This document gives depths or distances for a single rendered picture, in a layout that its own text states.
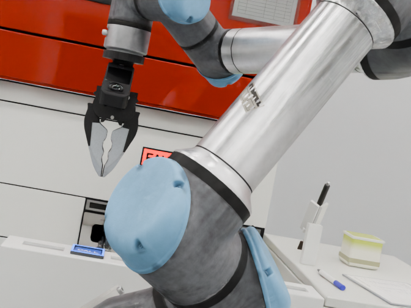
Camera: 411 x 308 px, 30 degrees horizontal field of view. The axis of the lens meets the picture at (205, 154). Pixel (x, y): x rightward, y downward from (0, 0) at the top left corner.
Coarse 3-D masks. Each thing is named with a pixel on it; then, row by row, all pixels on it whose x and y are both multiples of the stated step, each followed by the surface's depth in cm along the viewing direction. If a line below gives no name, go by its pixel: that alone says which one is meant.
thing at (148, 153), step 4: (144, 148) 188; (144, 152) 188; (148, 152) 188; (152, 152) 188; (156, 152) 188; (160, 152) 188; (164, 152) 189; (144, 156) 188; (148, 156) 188; (152, 156) 188; (156, 156) 188; (160, 156) 189; (164, 156) 189; (168, 156) 189
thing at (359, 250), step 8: (344, 232) 172; (352, 232) 171; (344, 240) 171; (352, 240) 166; (360, 240) 166; (368, 240) 166; (376, 240) 167; (344, 248) 170; (352, 248) 166; (360, 248) 166; (368, 248) 167; (376, 248) 167; (344, 256) 169; (352, 256) 166; (360, 256) 167; (368, 256) 167; (376, 256) 167; (352, 264) 166; (360, 264) 167; (368, 264) 167; (376, 264) 167
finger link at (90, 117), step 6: (90, 108) 128; (90, 114) 128; (84, 120) 128; (90, 120) 128; (96, 120) 128; (84, 126) 128; (90, 126) 128; (90, 132) 128; (90, 138) 128; (90, 144) 129
